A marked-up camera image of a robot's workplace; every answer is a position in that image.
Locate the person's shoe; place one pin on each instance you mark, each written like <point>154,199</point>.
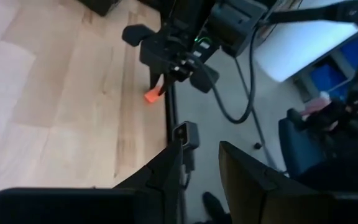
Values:
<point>214,207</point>

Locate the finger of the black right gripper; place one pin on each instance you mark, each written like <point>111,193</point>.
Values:
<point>137,35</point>
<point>204,78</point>

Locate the orange rubber eraser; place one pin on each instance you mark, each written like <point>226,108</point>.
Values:
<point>151,97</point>

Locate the blue bin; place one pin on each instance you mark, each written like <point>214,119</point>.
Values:
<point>328,74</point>

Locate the black mesh basket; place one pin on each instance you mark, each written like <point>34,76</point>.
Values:
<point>99,6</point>

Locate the white desk top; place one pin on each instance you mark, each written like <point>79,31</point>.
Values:
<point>291,46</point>

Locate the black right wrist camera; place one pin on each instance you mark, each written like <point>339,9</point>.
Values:
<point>238,25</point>

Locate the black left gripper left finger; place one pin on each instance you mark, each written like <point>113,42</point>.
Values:
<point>73,205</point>

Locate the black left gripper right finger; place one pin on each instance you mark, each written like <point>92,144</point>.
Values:
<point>275,202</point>

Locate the wooden workbench with black frame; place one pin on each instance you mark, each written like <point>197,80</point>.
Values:
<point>170,115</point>

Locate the dark blue chair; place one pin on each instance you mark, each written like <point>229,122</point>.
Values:
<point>297,149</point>

